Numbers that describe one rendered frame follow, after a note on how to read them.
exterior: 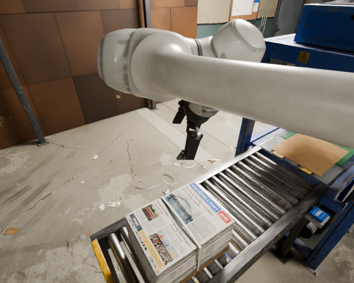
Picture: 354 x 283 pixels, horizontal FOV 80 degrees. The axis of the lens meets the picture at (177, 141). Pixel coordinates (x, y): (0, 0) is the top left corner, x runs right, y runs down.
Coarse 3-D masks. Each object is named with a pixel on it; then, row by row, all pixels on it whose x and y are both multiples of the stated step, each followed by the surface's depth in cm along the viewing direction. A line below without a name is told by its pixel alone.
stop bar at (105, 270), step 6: (96, 240) 103; (96, 246) 100; (96, 252) 98; (102, 258) 96; (102, 264) 94; (102, 270) 92; (108, 270) 92; (108, 276) 90; (108, 282) 88; (114, 282) 88
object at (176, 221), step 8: (160, 200) 96; (168, 200) 96; (168, 208) 93; (176, 208) 93; (184, 216) 90; (176, 224) 87; (184, 232) 84; (192, 232) 84; (192, 240) 81; (200, 240) 81; (192, 248) 78; (192, 256) 80; (192, 264) 84; (200, 264) 88; (192, 272) 88
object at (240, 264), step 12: (312, 192) 130; (324, 192) 132; (300, 204) 122; (312, 204) 128; (288, 216) 116; (300, 216) 122; (276, 228) 110; (288, 228) 117; (264, 240) 105; (276, 240) 114; (252, 252) 100; (264, 252) 109; (228, 264) 95; (240, 264) 95; (252, 264) 106; (216, 276) 91; (228, 276) 91
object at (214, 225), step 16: (176, 192) 100; (192, 192) 100; (192, 208) 93; (208, 208) 92; (192, 224) 87; (208, 224) 86; (224, 224) 86; (208, 240) 82; (224, 240) 91; (208, 256) 89
